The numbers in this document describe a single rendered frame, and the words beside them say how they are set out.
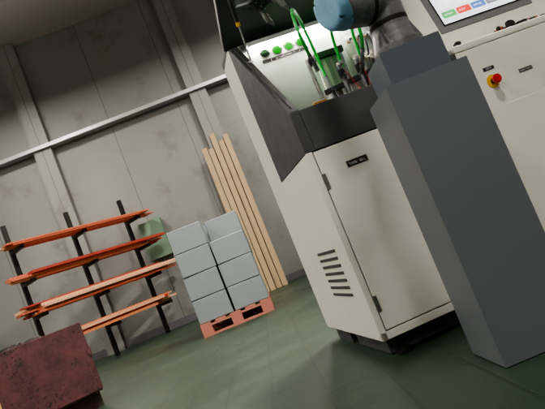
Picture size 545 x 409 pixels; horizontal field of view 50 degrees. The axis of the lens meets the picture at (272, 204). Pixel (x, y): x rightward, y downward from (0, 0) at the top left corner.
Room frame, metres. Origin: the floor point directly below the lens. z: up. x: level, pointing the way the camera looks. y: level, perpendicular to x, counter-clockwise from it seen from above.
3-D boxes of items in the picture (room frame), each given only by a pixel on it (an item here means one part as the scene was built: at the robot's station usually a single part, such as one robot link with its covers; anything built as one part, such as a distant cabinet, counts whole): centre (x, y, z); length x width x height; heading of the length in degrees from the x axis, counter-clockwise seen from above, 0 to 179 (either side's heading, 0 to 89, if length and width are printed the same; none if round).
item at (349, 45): (2.71, -0.67, 1.20); 0.13 x 0.03 x 0.31; 100
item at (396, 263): (2.16, -0.52, 0.44); 0.65 x 0.02 x 0.68; 100
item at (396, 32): (1.67, -0.51, 0.95); 0.15 x 0.15 x 0.10
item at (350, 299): (2.44, -0.47, 0.39); 0.70 x 0.58 x 0.79; 100
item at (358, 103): (2.17, -0.52, 0.87); 0.62 x 0.04 x 0.16; 100
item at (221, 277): (6.38, 0.77, 0.55); 1.12 x 0.74 x 1.11; 3
